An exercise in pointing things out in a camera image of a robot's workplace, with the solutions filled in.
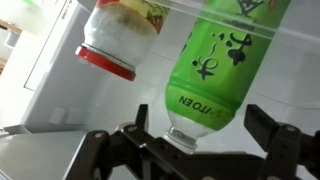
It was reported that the open fridge door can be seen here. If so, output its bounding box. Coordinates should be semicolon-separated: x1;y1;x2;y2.
0;0;320;158

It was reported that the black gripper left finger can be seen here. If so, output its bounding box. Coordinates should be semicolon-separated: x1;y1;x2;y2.
135;104;149;132

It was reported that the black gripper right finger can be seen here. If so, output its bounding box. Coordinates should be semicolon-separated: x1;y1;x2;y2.
244;104;279;152

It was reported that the clear middle door shelf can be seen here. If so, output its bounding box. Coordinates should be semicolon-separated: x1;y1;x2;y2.
147;0;320;43

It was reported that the green tea bottle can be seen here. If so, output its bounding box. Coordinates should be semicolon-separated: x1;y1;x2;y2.
163;0;293;150

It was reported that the red lid white jar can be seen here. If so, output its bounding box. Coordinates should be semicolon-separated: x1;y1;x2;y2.
76;0;169;81

